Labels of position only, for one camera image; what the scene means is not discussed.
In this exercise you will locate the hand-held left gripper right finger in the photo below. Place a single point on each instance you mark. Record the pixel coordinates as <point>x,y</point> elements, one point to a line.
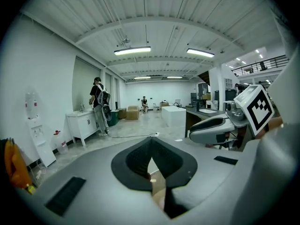
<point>206,184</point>

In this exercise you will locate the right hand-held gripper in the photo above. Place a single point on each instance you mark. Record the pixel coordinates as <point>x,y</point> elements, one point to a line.
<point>257,107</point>

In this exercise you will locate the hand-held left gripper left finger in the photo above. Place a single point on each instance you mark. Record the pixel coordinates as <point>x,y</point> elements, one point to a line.
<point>93,184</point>

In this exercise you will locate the person's right forearm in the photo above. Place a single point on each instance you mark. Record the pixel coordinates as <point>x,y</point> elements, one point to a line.
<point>275,124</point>

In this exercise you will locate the white bathtub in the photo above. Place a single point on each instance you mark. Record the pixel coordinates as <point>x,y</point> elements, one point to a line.
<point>174,116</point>

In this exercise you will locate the clear jug with red cap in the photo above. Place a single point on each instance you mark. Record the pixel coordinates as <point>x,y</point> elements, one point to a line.
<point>60,143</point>

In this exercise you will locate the white sink cabinet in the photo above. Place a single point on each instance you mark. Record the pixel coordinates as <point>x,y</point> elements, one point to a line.
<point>80,123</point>

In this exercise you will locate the long ceiling lamp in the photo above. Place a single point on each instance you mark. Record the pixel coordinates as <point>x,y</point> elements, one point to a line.
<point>174,77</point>
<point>200,52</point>
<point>142,77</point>
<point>132,50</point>

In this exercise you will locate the white water dispenser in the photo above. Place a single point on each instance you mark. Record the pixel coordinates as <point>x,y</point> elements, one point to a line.
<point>41,139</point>

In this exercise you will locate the green bin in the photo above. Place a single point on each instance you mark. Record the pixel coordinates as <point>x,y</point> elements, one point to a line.
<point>114,118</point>

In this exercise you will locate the brown cardboard box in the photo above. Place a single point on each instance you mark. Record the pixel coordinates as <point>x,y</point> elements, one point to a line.
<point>132,112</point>

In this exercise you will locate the orange bag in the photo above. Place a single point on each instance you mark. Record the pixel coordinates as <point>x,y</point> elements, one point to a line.
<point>16,167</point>

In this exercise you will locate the black balcony railing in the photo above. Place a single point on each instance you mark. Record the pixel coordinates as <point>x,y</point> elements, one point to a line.
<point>260,67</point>

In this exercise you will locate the clear dispenser water bottle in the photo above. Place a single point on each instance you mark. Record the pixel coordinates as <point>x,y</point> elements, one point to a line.
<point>31,104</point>

